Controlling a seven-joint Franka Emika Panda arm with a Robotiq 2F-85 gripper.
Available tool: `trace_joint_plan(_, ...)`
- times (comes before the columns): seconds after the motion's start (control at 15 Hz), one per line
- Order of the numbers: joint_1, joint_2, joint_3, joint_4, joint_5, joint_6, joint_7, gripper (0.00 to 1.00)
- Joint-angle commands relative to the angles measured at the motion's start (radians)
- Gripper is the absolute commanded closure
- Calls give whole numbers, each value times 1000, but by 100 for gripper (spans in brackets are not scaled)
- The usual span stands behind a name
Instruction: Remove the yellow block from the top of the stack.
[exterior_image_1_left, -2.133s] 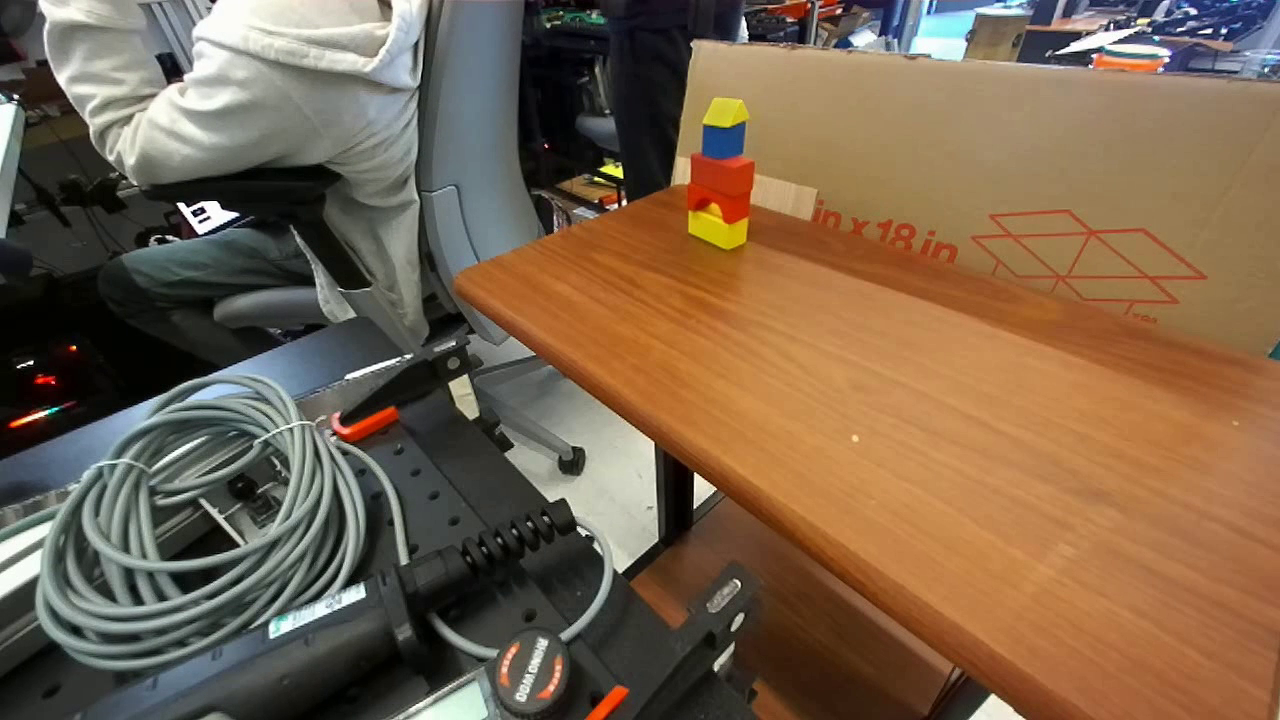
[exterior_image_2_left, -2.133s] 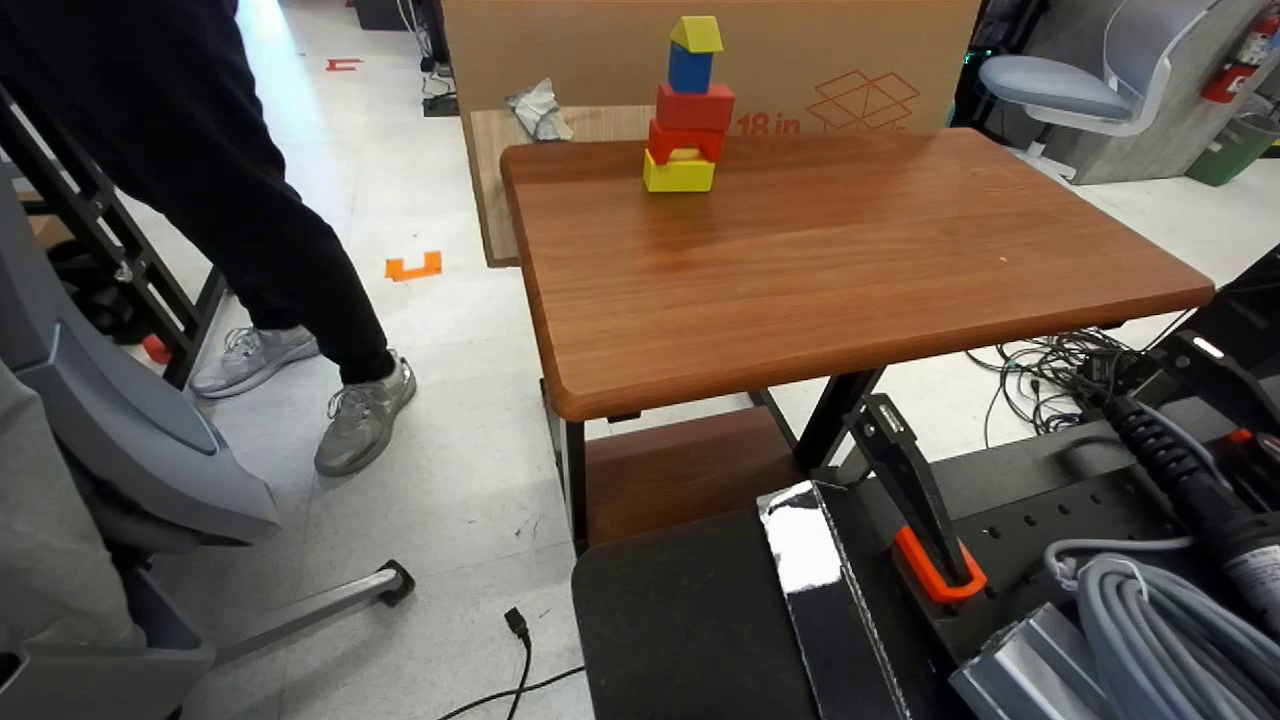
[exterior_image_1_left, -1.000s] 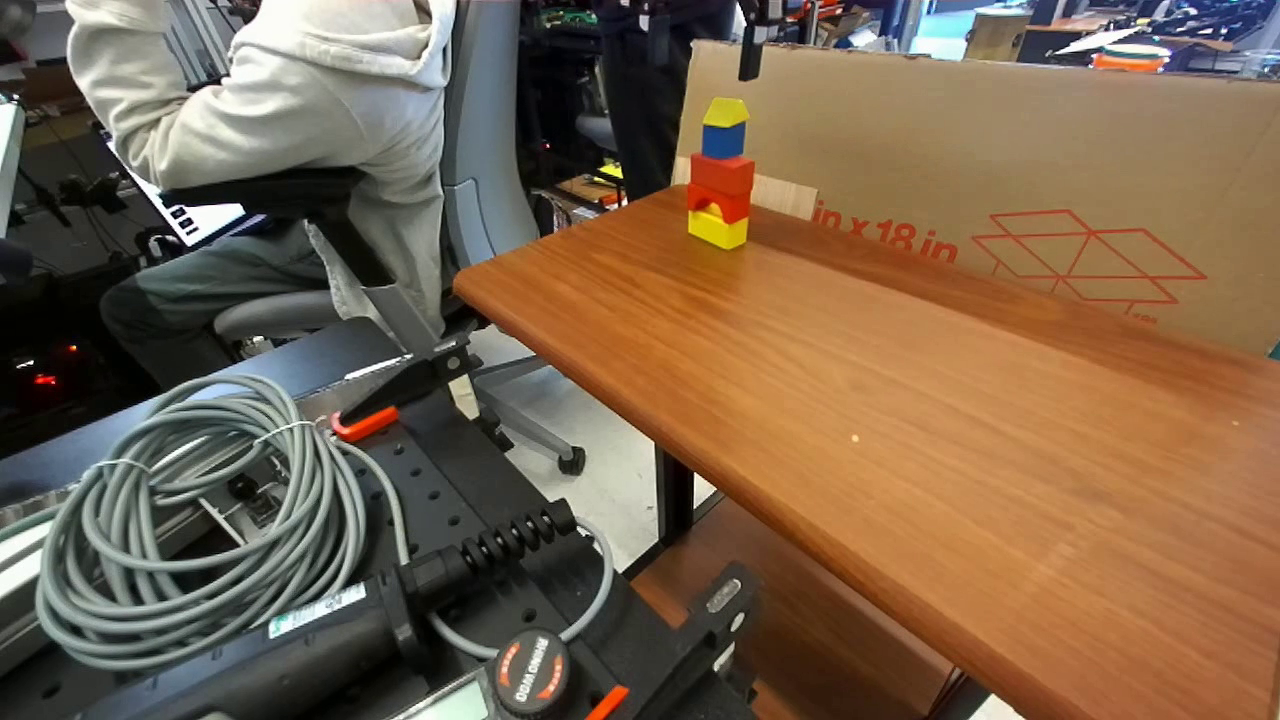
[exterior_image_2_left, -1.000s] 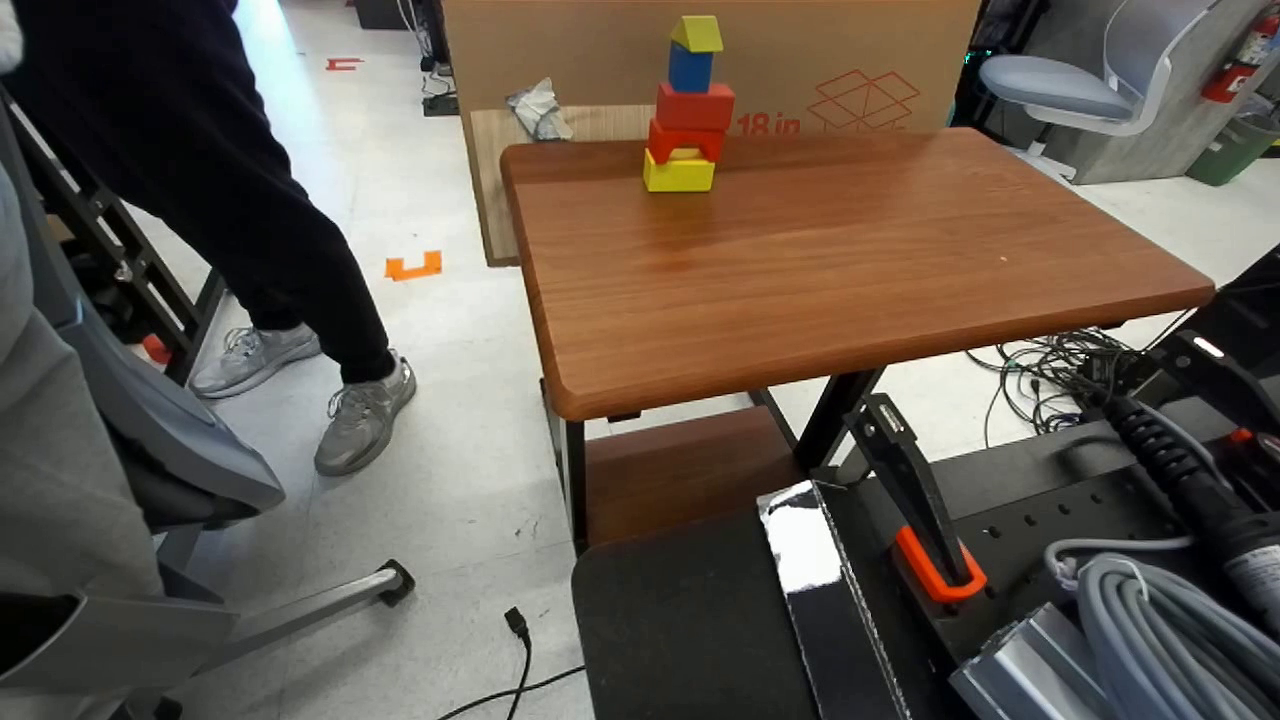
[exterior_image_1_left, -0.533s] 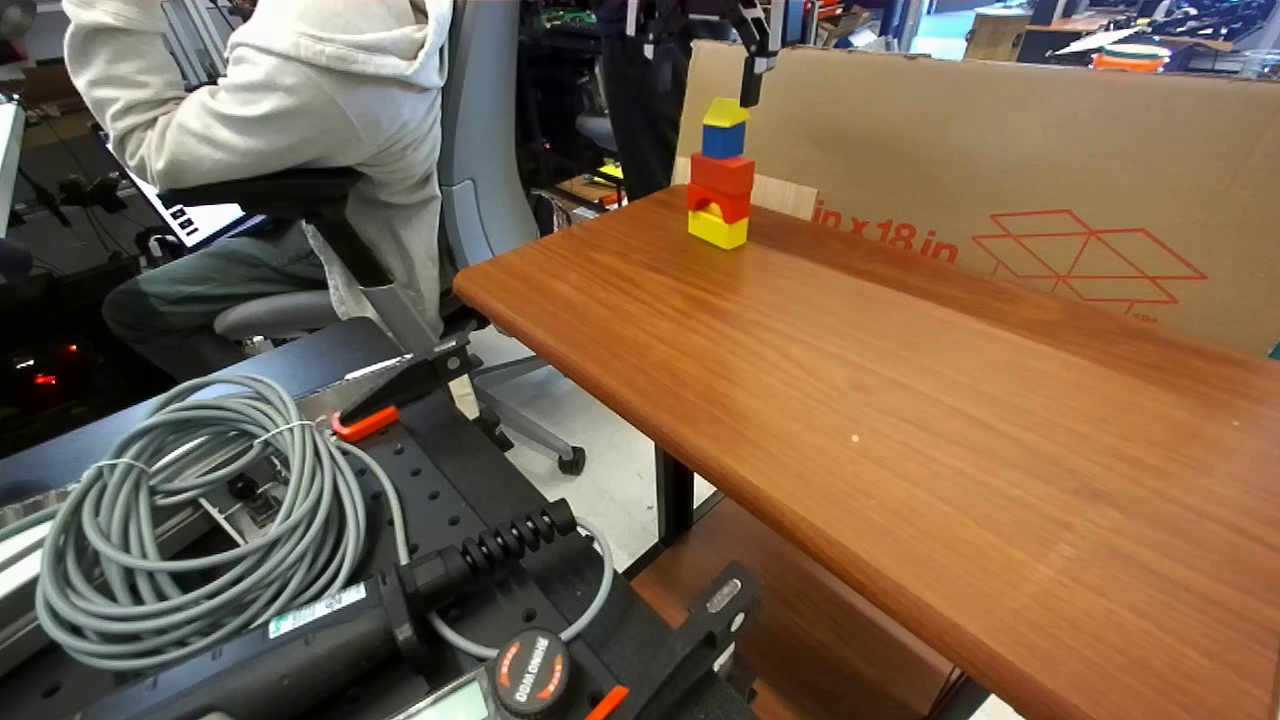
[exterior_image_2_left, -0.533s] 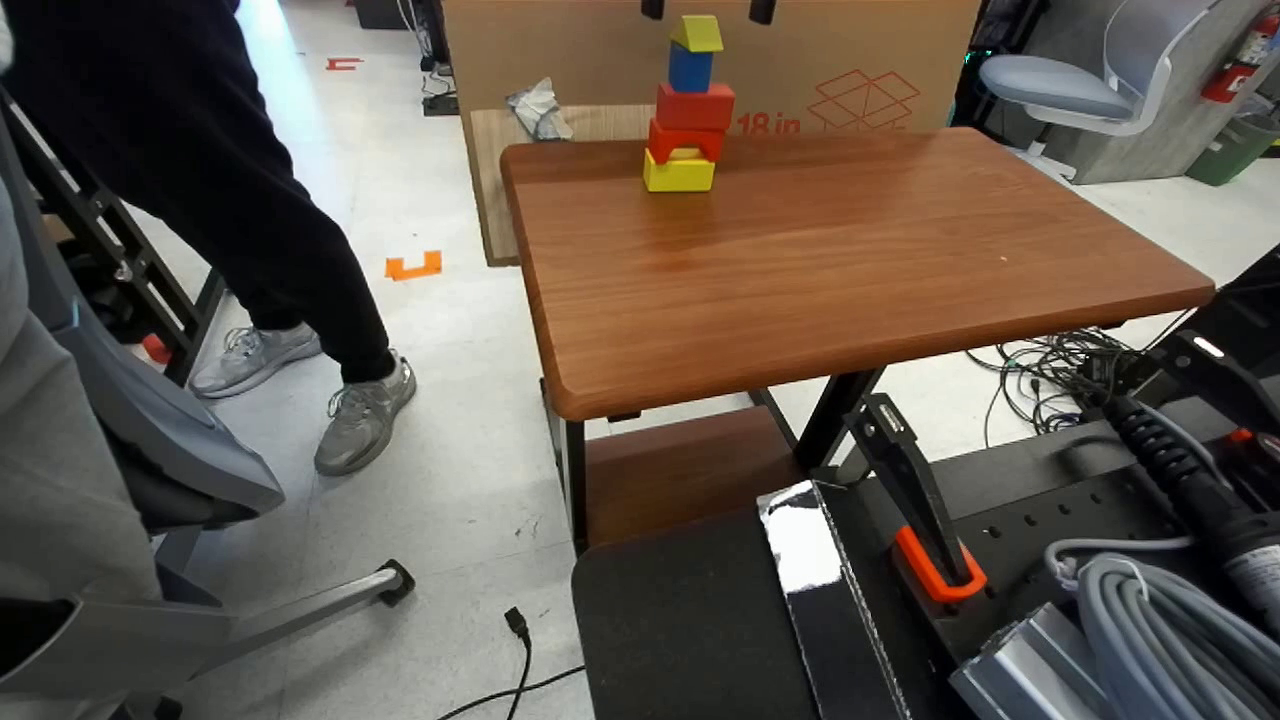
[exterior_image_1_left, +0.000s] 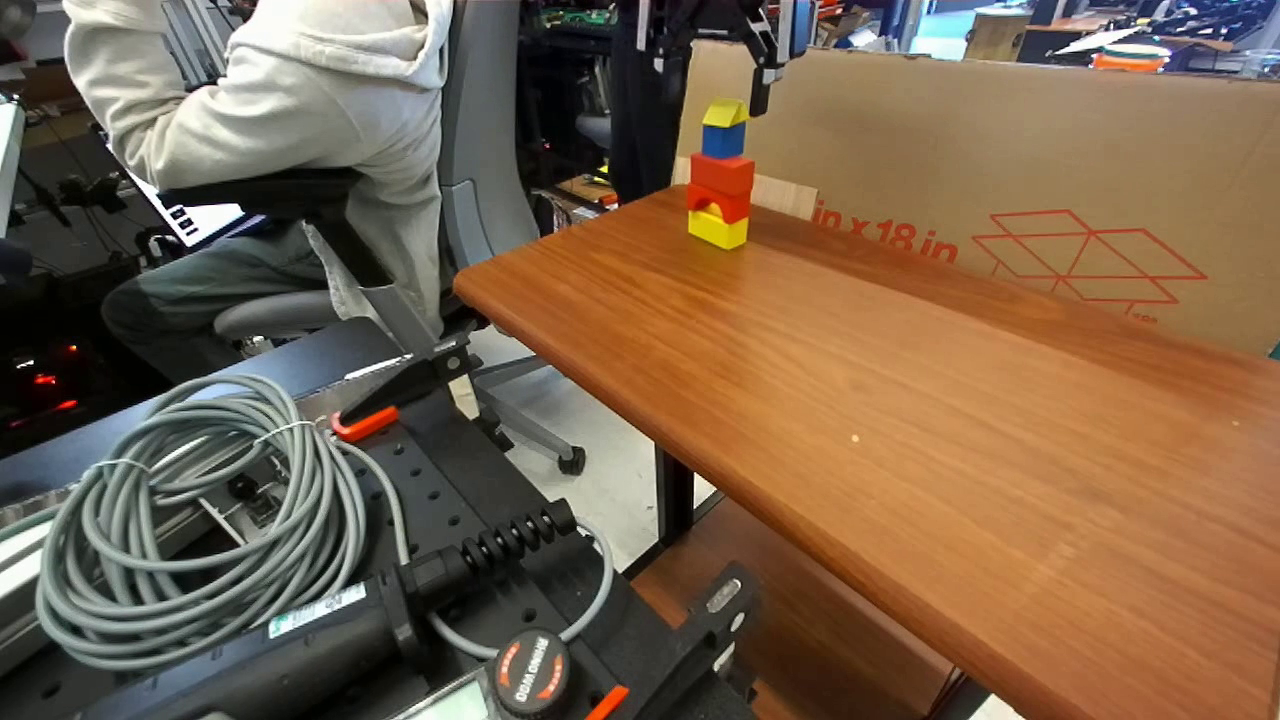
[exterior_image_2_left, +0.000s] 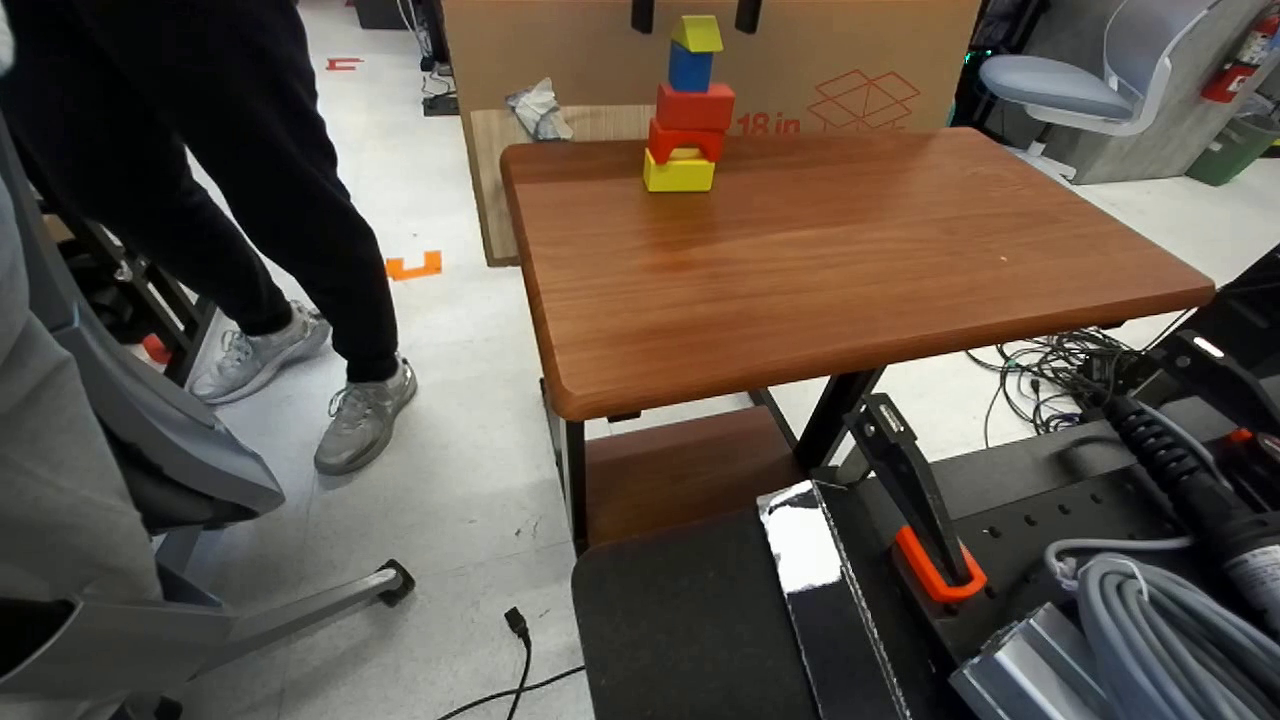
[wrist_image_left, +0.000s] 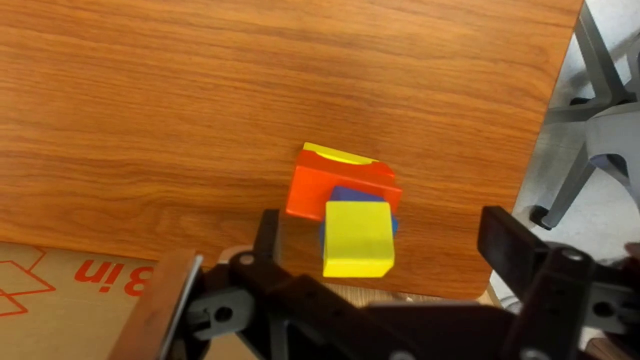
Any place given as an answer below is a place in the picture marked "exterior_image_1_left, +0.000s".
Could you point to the small yellow cube block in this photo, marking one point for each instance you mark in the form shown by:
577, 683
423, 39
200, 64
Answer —
727, 113

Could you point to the seated person in white hoodie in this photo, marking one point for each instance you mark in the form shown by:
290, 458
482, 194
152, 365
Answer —
292, 92

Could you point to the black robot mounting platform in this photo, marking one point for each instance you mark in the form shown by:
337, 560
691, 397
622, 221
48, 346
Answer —
452, 493

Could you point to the red rectangular block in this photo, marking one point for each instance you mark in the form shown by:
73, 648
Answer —
723, 173

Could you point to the grey office chair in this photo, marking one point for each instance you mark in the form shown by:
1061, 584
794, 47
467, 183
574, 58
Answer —
482, 133

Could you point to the black table leg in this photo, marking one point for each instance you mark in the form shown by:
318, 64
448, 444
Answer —
675, 493

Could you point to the red arch block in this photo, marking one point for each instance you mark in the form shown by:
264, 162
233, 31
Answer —
703, 201

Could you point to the black red emergency stop knob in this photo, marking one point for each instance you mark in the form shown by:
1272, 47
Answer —
528, 674

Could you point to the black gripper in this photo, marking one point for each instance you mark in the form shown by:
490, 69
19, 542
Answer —
723, 18

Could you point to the brown wooden board under table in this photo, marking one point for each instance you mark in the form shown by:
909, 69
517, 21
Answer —
802, 626

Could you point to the blue cube block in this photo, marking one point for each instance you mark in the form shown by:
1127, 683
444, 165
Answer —
723, 141

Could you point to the large cardboard box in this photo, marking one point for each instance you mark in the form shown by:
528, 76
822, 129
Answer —
935, 145

